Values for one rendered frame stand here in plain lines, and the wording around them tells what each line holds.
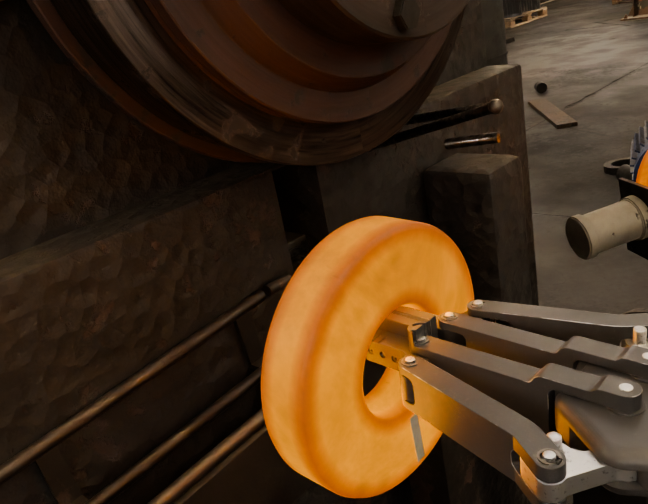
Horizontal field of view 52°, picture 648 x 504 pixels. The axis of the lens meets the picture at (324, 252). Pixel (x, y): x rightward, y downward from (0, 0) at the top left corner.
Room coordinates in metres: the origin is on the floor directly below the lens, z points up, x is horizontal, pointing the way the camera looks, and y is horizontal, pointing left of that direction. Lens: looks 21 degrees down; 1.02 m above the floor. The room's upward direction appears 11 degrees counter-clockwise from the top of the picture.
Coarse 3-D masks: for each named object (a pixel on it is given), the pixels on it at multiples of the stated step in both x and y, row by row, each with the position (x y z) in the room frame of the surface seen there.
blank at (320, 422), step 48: (336, 240) 0.32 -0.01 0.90; (384, 240) 0.32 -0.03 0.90; (432, 240) 0.34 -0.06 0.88; (288, 288) 0.31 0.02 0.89; (336, 288) 0.29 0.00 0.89; (384, 288) 0.31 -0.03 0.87; (432, 288) 0.34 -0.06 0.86; (288, 336) 0.29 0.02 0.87; (336, 336) 0.29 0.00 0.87; (288, 384) 0.28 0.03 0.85; (336, 384) 0.28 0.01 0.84; (384, 384) 0.35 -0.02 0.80; (288, 432) 0.28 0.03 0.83; (336, 432) 0.28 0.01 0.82; (384, 432) 0.31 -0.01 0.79; (432, 432) 0.34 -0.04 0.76; (336, 480) 0.28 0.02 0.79; (384, 480) 0.30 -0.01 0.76
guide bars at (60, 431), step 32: (224, 320) 0.56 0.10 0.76; (256, 352) 0.58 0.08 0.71; (128, 384) 0.49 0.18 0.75; (256, 384) 0.55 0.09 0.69; (96, 416) 0.47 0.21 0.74; (32, 448) 0.43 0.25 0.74; (160, 448) 0.48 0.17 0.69; (0, 480) 0.41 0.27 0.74; (64, 480) 0.44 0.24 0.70; (128, 480) 0.45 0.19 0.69
